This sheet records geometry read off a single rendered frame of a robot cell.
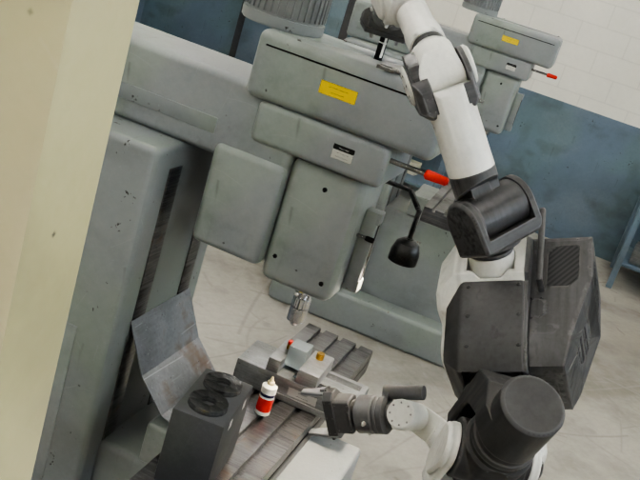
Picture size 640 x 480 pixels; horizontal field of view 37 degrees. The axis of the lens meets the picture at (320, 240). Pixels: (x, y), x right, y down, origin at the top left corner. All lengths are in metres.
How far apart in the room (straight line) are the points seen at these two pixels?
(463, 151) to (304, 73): 0.54
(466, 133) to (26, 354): 1.32
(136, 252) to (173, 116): 0.34
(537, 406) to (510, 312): 0.25
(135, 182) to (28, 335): 1.76
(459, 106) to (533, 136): 7.03
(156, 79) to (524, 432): 1.25
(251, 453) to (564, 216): 6.75
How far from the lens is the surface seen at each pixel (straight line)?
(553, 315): 1.81
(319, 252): 2.24
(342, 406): 2.19
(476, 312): 1.81
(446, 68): 1.76
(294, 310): 2.39
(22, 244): 0.47
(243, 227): 2.27
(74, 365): 2.49
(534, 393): 1.62
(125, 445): 2.63
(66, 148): 0.46
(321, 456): 2.58
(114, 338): 2.41
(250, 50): 9.38
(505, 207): 1.80
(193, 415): 2.07
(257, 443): 2.40
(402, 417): 2.11
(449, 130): 1.74
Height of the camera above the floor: 2.18
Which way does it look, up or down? 19 degrees down
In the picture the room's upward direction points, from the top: 17 degrees clockwise
